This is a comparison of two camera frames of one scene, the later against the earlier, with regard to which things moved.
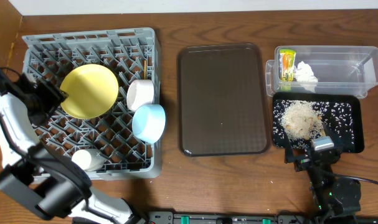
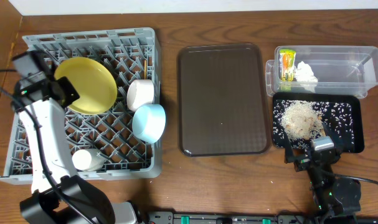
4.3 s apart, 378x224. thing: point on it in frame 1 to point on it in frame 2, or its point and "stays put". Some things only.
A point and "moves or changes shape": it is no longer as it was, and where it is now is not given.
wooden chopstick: x=145 y=69 stays put
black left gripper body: x=51 y=94 to x=68 y=92
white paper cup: x=90 y=159 stays put
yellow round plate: x=92 y=89 moves or changes shape
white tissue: x=304 y=76 stays put
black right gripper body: x=309 y=159 stays put
